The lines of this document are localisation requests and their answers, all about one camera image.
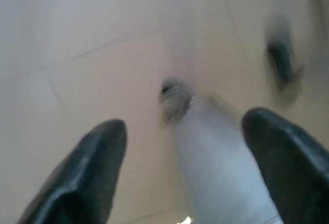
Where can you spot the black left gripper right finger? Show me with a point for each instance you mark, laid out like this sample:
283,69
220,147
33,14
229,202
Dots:
290,167

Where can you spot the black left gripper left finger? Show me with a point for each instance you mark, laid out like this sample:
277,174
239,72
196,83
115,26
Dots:
84,172

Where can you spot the silver robot leg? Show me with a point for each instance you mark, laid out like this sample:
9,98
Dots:
216,162

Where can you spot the black robot foot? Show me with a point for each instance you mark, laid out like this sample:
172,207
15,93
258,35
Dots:
281,52

